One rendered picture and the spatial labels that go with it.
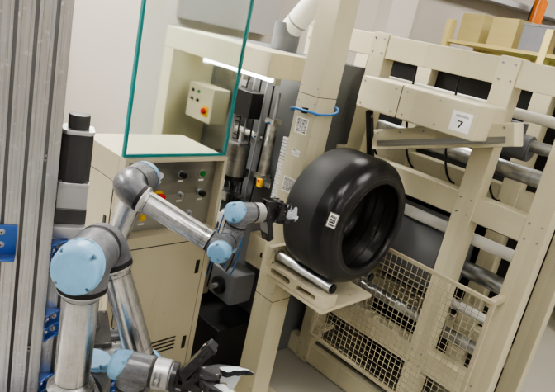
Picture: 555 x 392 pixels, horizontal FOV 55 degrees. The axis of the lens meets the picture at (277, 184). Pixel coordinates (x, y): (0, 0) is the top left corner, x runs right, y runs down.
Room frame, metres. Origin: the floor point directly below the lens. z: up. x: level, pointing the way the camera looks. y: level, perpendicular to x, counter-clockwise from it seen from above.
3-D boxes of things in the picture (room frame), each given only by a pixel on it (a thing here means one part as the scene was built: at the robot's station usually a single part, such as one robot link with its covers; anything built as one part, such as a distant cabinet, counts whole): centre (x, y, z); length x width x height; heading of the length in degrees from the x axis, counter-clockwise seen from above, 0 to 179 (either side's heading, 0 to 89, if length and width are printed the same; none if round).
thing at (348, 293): (2.33, -0.30, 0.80); 0.37 x 0.36 x 0.02; 137
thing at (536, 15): (6.45, -2.45, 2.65); 0.18 x 0.14 x 0.48; 115
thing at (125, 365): (1.13, 0.25, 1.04); 0.11 x 0.08 x 0.09; 89
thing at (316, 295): (2.22, -0.20, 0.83); 0.36 x 0.09 x 0.06; 47
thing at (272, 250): (2.45, -0.17, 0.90); 0.40 x 0.03 x 0.10; 137
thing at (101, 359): (1.26, 0.40, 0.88); 0.13 x 0.12 x 0.14; 179
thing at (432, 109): (2.46, -0.59, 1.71); 0.61 x 0.25 x 0.15; 47
